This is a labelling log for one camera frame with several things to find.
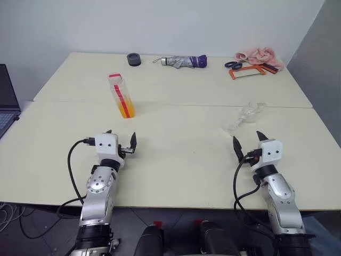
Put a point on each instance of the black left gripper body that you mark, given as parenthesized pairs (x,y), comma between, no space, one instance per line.
(123,150)

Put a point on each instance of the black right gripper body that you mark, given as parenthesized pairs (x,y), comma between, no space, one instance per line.
(252,159)

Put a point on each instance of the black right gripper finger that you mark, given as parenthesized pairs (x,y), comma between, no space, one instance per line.
(238,149)
(261,136)

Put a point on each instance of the clear glass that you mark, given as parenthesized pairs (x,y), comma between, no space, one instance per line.
(249,113)

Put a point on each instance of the orange juice bottle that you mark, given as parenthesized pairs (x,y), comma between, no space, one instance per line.
(125,106)

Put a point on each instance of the red white bottle cap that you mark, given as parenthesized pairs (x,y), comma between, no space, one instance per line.
(115,78)

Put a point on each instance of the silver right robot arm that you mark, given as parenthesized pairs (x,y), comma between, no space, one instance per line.
(282,197)

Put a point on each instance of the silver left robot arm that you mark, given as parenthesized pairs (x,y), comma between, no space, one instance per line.
(97,192)

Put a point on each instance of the small red tab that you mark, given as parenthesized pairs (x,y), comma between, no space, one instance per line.
(157,224)

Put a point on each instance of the pink crumpled cloth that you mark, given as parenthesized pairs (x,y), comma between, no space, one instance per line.
(261,54)

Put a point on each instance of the dark rounded shape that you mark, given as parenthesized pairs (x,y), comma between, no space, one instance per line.
(149,241)
(215,238)

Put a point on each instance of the folded silver purple umbrella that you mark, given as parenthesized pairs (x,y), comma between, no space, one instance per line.
(186,62)

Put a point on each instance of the dark laptop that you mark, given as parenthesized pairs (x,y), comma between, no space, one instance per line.
(8,90)

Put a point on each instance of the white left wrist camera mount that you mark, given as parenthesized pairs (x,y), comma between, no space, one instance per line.
(106,145)

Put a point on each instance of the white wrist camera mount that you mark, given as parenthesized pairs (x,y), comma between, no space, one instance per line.
(106,145)
(271,150)

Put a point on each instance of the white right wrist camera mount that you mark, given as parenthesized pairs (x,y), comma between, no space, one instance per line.
(271,150)

